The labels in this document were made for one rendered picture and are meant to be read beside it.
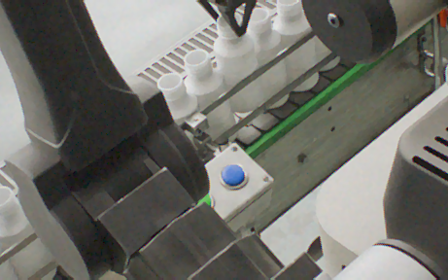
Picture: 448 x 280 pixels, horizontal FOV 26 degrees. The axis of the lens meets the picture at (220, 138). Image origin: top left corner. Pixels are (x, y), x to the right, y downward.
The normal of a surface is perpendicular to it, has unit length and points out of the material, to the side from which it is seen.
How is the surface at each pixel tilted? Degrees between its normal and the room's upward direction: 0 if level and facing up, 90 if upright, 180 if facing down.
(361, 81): 90
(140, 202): 30
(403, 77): 90
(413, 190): 58
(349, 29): 90
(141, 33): 0
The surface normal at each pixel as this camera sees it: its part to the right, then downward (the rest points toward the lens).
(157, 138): 0.17, -0.41
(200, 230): 0.33, -0.53
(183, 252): -0.02, -0.26
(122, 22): -0.18, -0.72
